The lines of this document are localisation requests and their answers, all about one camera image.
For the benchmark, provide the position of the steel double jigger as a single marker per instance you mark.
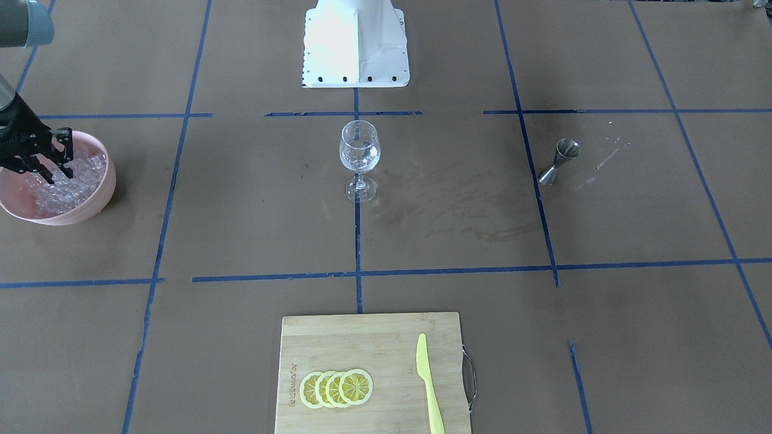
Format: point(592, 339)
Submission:
point(566, 149)

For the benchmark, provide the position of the bamboo cutting board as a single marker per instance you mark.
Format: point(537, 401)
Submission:
point(384, 345)

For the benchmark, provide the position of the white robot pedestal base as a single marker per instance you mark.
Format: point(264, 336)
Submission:
point(355, 44)

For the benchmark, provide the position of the clear wine glass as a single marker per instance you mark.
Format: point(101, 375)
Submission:
point(359, 152)

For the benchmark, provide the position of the yellow plastic knife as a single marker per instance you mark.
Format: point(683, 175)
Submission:
point(423, 370)

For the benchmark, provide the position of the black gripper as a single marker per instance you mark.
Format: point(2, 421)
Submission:
point(23, 136)

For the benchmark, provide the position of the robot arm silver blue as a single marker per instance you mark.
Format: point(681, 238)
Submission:
point(24, 24)

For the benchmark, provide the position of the clear ice cubes pile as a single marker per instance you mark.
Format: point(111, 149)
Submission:
point(65, 195)

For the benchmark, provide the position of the lemon slice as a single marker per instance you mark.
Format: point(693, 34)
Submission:
point(332, 390)
point(320, 389)
point(356, 387)
point(308, 395)

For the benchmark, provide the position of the pink bowl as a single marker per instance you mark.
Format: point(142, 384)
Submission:
point(17, 201)

